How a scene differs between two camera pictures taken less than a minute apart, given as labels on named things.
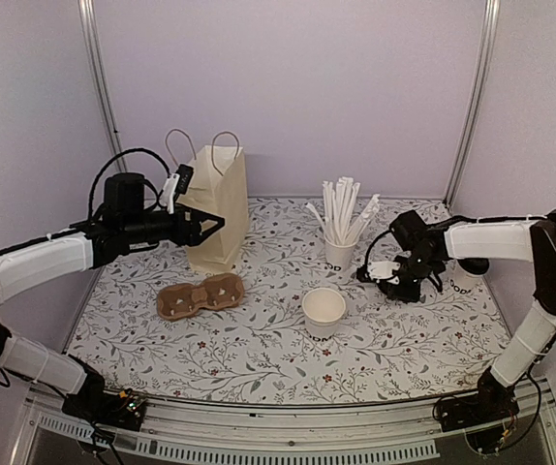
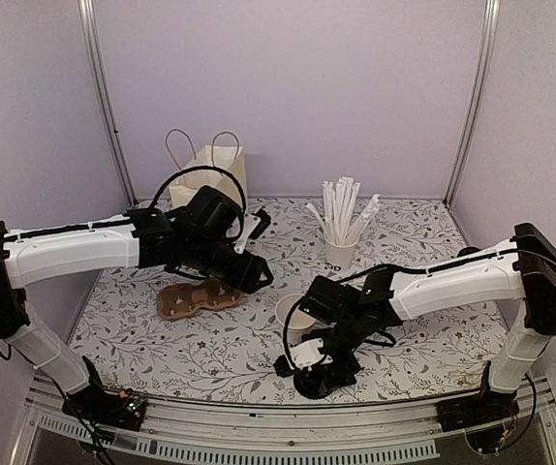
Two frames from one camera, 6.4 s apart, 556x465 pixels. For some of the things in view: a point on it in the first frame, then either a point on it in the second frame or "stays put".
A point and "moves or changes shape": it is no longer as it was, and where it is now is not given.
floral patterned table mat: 291,322 stays put
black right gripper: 412,294 to 337,374
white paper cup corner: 323,309 moves or changes shape
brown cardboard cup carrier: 181,300 stays put
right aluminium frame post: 488,40 stays put
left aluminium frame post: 87,19 stays put
